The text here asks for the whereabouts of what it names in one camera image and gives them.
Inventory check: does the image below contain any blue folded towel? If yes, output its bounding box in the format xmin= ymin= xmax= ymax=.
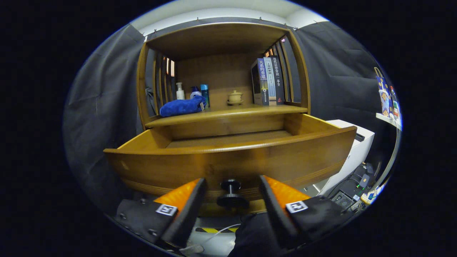
xmin=160 ymin=95 xmax=207 ymax=117

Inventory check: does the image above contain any person's dark clothing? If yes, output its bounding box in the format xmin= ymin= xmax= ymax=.
xmin=228 ymin=213 xmax=282 ymax=257

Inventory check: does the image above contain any wooden countertop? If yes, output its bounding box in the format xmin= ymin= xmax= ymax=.
xmin=145 ymin=105 xmax=308 ymax=128

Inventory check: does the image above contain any clear bottle with red label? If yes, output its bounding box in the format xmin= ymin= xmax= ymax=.
xmin=389 ymin=86 xmax=400 ymax=120

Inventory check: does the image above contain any wooden cabinet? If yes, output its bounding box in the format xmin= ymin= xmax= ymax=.
xmin=136 ymin=22 xmax=311 ymax=216

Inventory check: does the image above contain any wooden drawer with black knob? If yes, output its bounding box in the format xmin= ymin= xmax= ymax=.
xmin=104 ymin=114 xmax=357 ymax=211

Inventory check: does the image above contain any teal bottle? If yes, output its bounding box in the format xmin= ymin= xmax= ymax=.
xmin=200 ymin=84 xmax=210 ymax=108

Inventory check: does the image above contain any white wall shelf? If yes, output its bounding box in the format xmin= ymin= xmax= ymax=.
xmin=376 ymin=113 xmax=402 ymax=131

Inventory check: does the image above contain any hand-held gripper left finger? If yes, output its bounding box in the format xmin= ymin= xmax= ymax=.
xmin=116 ymin=178 xmax=207 ymax=248

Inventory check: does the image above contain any black spine book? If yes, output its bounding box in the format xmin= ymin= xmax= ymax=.
xmin=272 ymin=55 xmax=285 ymax=105

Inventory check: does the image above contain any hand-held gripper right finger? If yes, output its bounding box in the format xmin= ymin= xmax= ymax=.
xmin=260 ymin=175 xmax=352 ymax=250

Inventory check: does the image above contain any patterned paper cup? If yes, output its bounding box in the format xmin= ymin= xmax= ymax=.
xmin=379 ymin=89 xmax=390 ymax=116

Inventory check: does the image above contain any beige lidded teacup with saucer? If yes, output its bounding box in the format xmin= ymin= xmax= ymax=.
xmin=227 ymin=90 xmax=244 ymax=106

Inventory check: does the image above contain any pale spine book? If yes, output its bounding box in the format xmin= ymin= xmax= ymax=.
xmin=263 ymin=57 xmax=277 ymax=106

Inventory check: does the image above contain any white cable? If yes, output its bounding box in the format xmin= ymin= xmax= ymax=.
xmin=180 ymin=224 xmax=241 ymax=254

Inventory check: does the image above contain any blue spine book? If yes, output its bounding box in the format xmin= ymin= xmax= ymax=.
xmin=251 ymin=58 xmax=269 ymax=106

